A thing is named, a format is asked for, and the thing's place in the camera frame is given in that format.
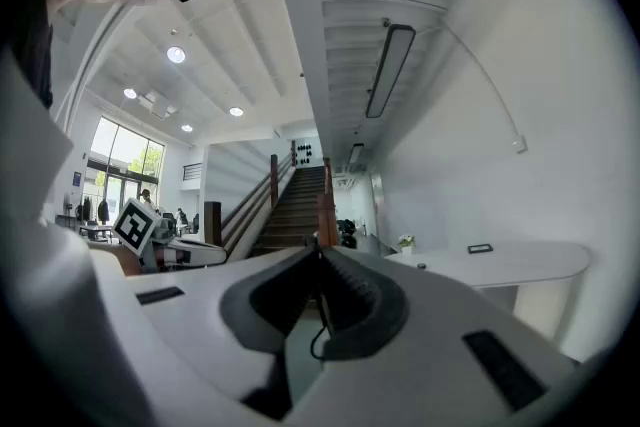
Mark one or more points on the person's left forearm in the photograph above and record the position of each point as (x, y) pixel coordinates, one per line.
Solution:
(127, 262)

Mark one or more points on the long black ceiling lamp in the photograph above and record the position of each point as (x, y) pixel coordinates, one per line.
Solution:
(390, 70)

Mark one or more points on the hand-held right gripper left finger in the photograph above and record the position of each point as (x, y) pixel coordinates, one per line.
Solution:
(200, 325)

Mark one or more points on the dark wooden staircase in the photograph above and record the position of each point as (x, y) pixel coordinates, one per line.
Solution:
(295, 210)

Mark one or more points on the white potted flower plant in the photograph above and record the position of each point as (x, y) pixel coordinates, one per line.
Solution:
(406, 242)

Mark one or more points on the person's black shirt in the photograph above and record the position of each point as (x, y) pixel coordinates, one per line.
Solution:
(35, 60)

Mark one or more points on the white wall socket box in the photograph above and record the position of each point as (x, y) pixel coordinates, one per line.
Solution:
(520, 144)

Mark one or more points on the black scissors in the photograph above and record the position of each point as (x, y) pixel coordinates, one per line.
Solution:
(326, 315)

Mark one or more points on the black wall decorations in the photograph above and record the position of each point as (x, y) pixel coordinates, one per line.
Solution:
(303, 155)

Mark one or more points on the ceiling air vent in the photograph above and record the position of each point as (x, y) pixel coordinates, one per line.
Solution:
(157, 105)

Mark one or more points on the large glass window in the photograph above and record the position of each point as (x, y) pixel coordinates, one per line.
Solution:
(125, 145)

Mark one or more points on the blue wall sign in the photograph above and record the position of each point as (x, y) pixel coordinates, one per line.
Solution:
(76, 178)

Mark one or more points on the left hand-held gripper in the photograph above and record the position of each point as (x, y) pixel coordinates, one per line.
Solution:
(136, 226)

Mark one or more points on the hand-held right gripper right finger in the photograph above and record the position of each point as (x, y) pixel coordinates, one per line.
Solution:
(425, 345)

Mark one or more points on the short black ceiling lamp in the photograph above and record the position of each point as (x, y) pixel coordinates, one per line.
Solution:
(356, 153)

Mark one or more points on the pile of black bags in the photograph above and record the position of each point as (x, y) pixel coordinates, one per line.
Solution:
(347, 229)

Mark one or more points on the white curved table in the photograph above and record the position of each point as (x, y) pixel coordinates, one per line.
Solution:
(525, 262)

